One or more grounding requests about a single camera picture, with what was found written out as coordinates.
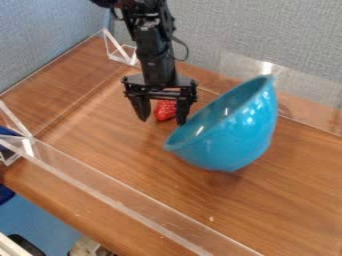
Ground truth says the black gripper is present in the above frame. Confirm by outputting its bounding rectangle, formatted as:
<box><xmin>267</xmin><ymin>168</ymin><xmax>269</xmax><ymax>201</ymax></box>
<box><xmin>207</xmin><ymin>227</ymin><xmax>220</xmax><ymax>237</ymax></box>
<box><xmin>122</xmin><ymin>50</ymin><xmax>196</xmax><ymax>126</ymax></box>

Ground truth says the red strawberry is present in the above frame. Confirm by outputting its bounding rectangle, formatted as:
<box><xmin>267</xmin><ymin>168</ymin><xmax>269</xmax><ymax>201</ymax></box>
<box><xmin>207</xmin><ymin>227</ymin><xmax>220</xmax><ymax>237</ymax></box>
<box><xmin>154</xmin><ymin>100</ymin><xmax>176</xmax><ymax>121</ymax></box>

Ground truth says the blue plastic bowl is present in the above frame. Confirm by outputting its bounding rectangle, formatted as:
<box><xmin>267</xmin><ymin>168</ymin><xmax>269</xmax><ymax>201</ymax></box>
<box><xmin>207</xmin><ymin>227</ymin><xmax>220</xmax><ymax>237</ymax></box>
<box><xmin>162</xmin><ymin>73</ymin><xmax>281</xmax><ymax>173</ymax></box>

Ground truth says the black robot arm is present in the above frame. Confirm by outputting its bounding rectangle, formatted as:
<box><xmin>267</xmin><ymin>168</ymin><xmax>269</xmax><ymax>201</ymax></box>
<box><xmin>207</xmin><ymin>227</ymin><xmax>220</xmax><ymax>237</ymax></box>
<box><xmin>90</xmin><ymin>0</ymin><xmax>198</xmax><ymax>125</ymax></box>

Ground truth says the clear acrylic back barrier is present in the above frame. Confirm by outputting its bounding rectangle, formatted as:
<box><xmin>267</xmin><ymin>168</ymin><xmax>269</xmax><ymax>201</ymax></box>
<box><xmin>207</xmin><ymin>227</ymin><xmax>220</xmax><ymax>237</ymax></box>
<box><xmin>179</xmin><ymin>52</ymin><xmax>342</xmax><ymax>137</ymax></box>

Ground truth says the clear acrylic barrier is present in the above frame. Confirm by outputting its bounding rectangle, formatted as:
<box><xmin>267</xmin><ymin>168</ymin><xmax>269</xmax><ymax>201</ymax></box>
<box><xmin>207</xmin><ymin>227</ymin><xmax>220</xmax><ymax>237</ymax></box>
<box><xmin>179</xmin><ymin>52</ymin><xmax>342</xmax><ymax>137</ymax></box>
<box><xmin>0</xmin><ymin>135</ymin><xmax>263</xmax><ymax>256</ymax></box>

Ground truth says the clear acrylic front barrier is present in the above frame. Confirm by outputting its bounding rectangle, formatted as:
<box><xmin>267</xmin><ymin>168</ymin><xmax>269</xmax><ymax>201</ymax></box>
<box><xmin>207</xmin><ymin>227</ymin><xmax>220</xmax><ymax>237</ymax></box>
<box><xmin>0</xmin><ymin>135</ymin><xmax>263</xmax><ymax>256</ymax></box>

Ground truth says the blue object at left edge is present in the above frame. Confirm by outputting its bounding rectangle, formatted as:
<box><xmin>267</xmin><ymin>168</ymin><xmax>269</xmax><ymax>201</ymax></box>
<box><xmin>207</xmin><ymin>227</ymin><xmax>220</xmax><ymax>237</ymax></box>
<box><xmin>0</xmin><ymin>125</ymin><xmax>19</xmax><ymax>206</ymax></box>

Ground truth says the black white object below table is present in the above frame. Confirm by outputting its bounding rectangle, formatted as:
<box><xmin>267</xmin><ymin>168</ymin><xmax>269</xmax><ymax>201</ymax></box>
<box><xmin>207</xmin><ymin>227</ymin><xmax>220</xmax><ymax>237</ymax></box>
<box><xmin>0</xmin><ymin>233</ymin><xmax>45</xmax><ymax>256</ymax></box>

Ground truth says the clear acrylic corner bracket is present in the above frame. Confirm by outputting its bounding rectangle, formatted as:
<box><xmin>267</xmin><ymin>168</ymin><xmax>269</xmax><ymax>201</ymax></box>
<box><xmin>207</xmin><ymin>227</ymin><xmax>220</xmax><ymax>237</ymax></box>
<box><xmin>103</xmin><ymin>28</ymin><xmax>140</xmax><ymax>67</ymax></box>

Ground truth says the black cable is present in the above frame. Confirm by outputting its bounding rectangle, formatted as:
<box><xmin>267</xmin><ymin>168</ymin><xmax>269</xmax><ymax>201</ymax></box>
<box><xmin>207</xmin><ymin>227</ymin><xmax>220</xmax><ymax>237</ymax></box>
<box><xmin>171</xmin><ymin>35</ymin><xmax>190</xmax><ymax>63</ymax></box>

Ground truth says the clear acrylic left bracket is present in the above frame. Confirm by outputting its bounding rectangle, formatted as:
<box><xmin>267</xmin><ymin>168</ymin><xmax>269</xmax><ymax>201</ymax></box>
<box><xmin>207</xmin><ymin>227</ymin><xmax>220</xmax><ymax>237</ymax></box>
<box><xmin>0</xmin><ymin>100</ymin><xmax>35</xmax><ymax>166</ymax></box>

